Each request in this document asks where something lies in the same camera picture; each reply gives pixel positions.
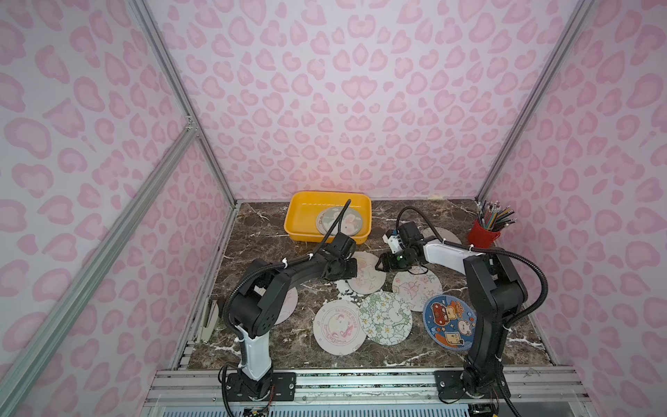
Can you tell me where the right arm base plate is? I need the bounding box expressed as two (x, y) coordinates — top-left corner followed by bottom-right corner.
(434, 368), (511, 403)

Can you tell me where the green white flower coaster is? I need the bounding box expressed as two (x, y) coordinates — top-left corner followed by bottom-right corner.
(360, 292), (413, 346)

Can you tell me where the coloured pencils bundle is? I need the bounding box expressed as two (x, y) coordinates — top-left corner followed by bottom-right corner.
(477, 201), (516, 232)

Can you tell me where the pink cartoon coaster back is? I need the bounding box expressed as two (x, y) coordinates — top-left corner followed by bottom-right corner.
(347, 252), (387, 295)

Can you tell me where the pink ring bunny coaster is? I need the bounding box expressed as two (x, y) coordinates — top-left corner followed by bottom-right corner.
(313, 300), (367, 356)

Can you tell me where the yellow plastic storage box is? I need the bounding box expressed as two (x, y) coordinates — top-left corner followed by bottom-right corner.
(284, 191), (372, 244)

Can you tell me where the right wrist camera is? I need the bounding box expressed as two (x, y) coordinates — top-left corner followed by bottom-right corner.
(383, 222), (424, 254)

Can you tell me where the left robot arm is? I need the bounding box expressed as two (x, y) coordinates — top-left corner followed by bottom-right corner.
(222, 200), (357, 400)

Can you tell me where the green bunny coaster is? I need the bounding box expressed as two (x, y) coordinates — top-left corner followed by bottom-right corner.
(315, 206), (364, 236)

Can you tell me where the white butterfly coaster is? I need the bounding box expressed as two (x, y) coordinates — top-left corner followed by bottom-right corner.
(421, 227), (461, 244)

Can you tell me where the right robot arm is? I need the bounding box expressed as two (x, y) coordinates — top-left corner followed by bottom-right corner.
(375, 206), (548, 410)

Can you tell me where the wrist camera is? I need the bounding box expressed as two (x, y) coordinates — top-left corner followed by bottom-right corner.
(328, 233), (357, 259)
(383, 222), (424, 254)

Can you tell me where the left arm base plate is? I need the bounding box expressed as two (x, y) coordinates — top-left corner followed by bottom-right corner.
(222, 371), (297, 402)

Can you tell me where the blue cartoon coaster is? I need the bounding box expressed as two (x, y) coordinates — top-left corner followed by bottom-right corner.
(423, 295), (478, 351)

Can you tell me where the pale pink left coaster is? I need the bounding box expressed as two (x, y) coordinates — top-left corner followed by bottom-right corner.
(275, 288), (298, 325)

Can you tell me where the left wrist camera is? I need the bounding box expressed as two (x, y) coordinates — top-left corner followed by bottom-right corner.
(328, 233), (357, 259)

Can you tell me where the red pencil cup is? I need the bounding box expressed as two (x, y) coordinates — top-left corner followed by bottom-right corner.
(467, 220), (501, 248)

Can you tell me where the pink floral line coaster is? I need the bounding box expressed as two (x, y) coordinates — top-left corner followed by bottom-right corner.
(392, 269), (443, 312)

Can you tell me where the aluminium front rail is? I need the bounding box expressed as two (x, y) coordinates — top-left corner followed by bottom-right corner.
(140, 366), (596, 416)

